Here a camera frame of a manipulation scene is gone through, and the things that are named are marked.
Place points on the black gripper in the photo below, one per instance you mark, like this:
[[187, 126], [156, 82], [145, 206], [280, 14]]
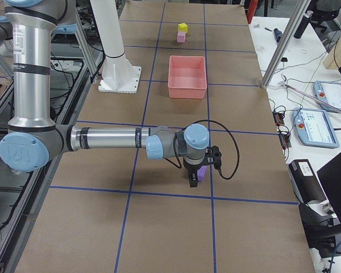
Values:
[[192, 171]]

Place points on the purple foam block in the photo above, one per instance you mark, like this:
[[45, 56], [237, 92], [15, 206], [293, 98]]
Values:
[[201, 173]]

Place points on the light pink foam block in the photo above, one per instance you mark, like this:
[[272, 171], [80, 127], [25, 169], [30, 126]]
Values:
[[181, 37]]

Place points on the yellow foam block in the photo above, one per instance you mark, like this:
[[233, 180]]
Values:
[[182, 27]]

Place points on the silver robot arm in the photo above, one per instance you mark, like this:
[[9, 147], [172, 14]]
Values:
[[34, 138], [6, 33]]

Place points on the pink plastic bin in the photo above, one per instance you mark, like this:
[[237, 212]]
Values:
[[187, 77]]

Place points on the small red circuit board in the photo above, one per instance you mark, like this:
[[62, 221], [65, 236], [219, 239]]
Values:
[[279, 117]]

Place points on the black box with label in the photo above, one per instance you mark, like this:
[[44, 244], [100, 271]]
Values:
[[305, 183]]

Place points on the lower teach pendant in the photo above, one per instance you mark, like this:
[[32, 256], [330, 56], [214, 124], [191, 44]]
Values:
[[314, 128]]

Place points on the teach pendant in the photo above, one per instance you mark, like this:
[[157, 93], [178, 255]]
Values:
[[314, 128], [328, 92]]

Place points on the black monitor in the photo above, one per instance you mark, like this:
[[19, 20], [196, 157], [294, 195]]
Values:
[[330, 177]]

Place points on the upper teach pendant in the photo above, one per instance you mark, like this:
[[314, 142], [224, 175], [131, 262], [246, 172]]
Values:
[[328, 92]]

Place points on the black cylinder bottle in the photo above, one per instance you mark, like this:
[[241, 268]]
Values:
[[303, 24]]

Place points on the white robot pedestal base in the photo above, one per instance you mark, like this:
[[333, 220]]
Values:
[[118, 75]]

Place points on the aluminium frame post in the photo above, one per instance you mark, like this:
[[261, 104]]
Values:
[[287, 35]]

